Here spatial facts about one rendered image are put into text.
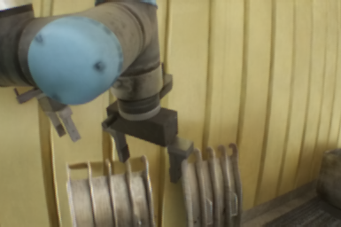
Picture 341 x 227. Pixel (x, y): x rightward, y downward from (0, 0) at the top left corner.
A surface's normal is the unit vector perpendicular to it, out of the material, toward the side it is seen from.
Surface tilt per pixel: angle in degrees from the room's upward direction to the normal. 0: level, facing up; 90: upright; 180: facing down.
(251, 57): 90
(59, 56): 114
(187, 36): 90
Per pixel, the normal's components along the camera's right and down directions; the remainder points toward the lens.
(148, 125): -0.50, 0.49
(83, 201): 0.48, -0.25
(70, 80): -0.15, 0.54
